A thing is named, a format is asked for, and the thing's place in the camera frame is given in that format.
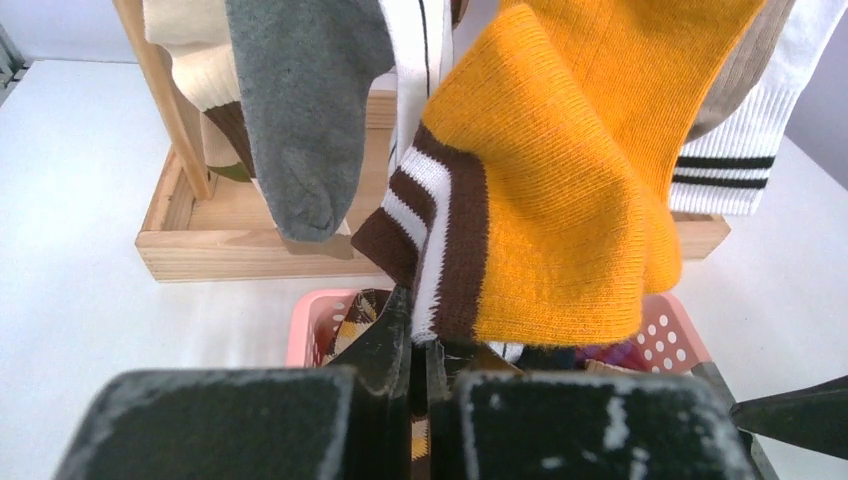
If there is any brown argyle sock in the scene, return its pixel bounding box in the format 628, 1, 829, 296
321, 289, 391, 366

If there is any beige brown green striped sock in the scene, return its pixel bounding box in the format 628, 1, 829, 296
142, 0, 256, 183

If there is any grey sock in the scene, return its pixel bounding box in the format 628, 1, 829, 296
226, 0, 394, 243

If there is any pink perforated plastic basket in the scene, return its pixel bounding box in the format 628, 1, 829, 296
284, 289, 711, 374

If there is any mustard yellow sock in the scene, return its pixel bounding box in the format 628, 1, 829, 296
352, 1, 762, 347

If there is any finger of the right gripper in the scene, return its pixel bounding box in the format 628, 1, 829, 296
729, 376, 847, 460

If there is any wooden hanger rack frame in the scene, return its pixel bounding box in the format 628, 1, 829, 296
111, 0, 733, 285

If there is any white black striped sock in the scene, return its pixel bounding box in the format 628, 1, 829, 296
669, 0, 847, 215

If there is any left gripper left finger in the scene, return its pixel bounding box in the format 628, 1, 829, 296
56, 287, 412, 479

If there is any tan sock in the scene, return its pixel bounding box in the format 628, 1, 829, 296
685, 0, 795, 143

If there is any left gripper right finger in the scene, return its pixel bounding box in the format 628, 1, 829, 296
425, 341, 755, 479

